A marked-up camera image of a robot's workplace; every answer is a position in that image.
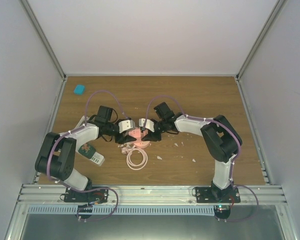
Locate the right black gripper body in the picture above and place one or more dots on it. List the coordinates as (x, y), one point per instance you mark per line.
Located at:
(158, 137)

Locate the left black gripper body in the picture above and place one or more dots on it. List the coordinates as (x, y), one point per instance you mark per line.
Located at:
(117, 139)

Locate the pink round power strip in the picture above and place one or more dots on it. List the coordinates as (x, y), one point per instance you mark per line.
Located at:
(139, 143)

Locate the pink cube socket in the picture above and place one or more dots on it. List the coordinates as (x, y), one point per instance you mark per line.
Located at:
(136, 133)

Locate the blue square plug adapter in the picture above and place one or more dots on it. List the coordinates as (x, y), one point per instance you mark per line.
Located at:
(79, 89)

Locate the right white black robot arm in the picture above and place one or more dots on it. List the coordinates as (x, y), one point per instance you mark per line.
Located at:
(222, 141)

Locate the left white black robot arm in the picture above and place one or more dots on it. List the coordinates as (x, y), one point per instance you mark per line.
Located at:
(57, 153)

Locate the white power strip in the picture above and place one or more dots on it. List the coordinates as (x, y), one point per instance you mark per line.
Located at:
(93, 156)

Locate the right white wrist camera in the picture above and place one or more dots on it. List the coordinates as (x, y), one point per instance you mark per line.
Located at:
(146, 124)

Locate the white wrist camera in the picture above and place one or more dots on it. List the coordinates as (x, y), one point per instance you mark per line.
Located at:
(146, 124)
(126, 125)

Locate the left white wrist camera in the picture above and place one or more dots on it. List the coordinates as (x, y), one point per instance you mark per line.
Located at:
(126, 125)

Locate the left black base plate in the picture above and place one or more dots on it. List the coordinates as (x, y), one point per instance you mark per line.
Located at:
(98, 196)

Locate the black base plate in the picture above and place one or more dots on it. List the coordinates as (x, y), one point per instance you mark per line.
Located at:
(205, 195)
(98, 196)

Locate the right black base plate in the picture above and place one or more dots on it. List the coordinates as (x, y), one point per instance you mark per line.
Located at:
(205, 195)

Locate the grey slotted cable duct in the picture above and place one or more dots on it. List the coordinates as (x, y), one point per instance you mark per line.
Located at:
(123, 210)

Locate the aluminium rail frame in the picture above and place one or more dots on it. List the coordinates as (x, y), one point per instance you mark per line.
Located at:
(176, 165)

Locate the left aluminium post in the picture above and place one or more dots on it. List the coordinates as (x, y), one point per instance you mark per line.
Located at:
(42, 36)

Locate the aluminium post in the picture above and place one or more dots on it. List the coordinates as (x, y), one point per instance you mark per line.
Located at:
(278, 6)
(42, 36)

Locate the right aluminium post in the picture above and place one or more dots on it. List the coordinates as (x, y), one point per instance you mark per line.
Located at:
(278, 6)

